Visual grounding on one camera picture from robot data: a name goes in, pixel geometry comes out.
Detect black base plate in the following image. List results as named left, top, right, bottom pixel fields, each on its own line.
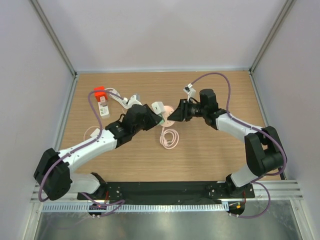
left=88, top=181, right=255, bottom=206

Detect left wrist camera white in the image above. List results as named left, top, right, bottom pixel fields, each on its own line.
left=126, top=93, right=142, bottom=109

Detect pink socket power cord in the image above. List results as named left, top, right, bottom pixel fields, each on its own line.
left=159, top=126, right=180, bottom=151

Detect white green power strip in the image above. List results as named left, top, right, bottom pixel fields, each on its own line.
left=98, top=102, right=110, bottom=119

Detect pink plug in strip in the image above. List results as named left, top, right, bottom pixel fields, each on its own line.
left=99, top=97, right=108, bottom=106

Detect slotted cable duct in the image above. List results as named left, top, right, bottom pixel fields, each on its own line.
left=42, top=202, right=229, bottom=213

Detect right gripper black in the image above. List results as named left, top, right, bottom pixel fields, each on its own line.
left=169, top=98, right=208, bottom=122

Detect red cube socket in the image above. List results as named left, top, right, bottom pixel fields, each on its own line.
left=93, top=86, right=108, bottom=102

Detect white power cord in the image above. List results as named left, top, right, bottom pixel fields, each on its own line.
left=104, top=87, right=131, bottom=110

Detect pink round socket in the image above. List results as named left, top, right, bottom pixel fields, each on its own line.
left=160, top=105, right=175, bottom=128

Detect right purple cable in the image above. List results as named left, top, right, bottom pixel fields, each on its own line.
left=191, top=72, right=287, bottom=220

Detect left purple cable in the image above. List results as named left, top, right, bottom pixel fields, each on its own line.
left=38, top=90, right=126, bottom=218

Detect purple cable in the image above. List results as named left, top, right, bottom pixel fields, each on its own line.
left=191, top=72, right=287, bottom=220
left=38, top=90, right=126, bottom=218

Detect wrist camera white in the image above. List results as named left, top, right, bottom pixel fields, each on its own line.
left=183, top=83, right=196, bottom=101
left=126, top=93, right=142, bottom=109

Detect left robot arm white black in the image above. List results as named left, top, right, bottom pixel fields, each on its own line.
left=33, top=104, right=162, bottom=202

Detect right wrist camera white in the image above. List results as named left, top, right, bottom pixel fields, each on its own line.
left=183, top=83, right=196, bottom=101

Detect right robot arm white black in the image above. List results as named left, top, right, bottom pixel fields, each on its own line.
left=168, top=89, right=287, bottom=198

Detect pink usb charger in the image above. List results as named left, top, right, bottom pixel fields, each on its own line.
left=90, top=128, right=100, bottom=137

